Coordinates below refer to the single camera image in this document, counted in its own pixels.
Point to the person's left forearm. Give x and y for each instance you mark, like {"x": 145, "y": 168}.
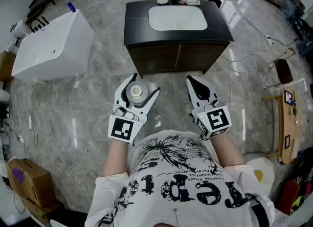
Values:
{"x": 115, "y": 157}

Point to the person's right forearm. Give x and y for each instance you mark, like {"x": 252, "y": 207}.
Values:
{"x": 227, "y": 150}

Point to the black bathtub faucet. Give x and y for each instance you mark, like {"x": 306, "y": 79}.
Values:
{"x": 39, "y": 24}

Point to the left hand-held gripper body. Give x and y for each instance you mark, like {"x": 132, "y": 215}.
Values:
{"x": 121, "y": 129}

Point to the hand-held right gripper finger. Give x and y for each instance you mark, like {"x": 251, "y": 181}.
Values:
{"x": 212, "y": 94}
{"x": 191, "y": 91}

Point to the white printed shirt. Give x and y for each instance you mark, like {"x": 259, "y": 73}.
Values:
{"x": 181, "y": 191}

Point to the dark wooden vanity cabinet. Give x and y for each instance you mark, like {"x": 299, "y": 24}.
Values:
{"x": 176, "y": 57}

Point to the white bathtub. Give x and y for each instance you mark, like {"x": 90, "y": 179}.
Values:
{"x": 53, "y": 47}

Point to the white soap dish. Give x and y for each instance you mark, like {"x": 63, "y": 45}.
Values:
{"x": 193, "y": 1}

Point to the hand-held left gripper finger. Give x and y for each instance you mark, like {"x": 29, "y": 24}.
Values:
{"x": 150, "y": 101}
{"x": 120, "y": 91}

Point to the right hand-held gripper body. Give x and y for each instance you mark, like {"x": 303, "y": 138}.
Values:
{"x": 216, "y": 120}

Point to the brown cardboard box purple sticker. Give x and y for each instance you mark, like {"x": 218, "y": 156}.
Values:
{"x": 34, "y": 184}

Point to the chair with brown seat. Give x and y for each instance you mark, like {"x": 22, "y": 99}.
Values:
{"x": 283, "y": 70}

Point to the black waste bin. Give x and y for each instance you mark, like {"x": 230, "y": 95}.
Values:
{"x": 215, "y": 1}

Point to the light wooden table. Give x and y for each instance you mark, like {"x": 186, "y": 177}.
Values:
{"x": 286, "y": 125}

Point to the white power strip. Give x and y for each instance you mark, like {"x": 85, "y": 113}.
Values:
{"x": 30, "y": 122}

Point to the white sink basin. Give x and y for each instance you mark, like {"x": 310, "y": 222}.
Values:
{"x": 177, "y": 18}

